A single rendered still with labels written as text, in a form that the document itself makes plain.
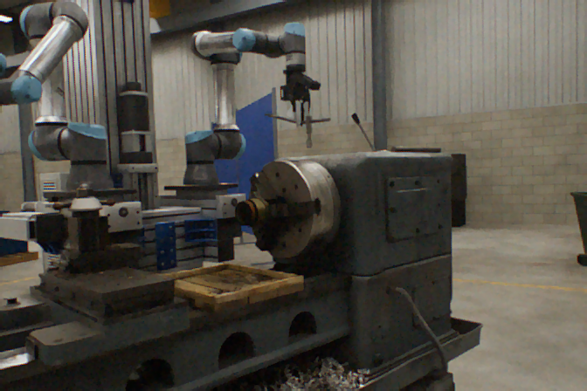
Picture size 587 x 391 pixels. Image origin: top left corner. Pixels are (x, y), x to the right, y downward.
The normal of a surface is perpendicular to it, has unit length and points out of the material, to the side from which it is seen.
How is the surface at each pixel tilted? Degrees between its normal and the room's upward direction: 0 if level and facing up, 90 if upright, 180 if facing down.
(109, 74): 90
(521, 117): 90
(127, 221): 90
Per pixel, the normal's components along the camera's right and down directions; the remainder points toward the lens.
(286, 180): -0.72, 0.06
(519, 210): -0.51, 0.06
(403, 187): 0.69, 0.01
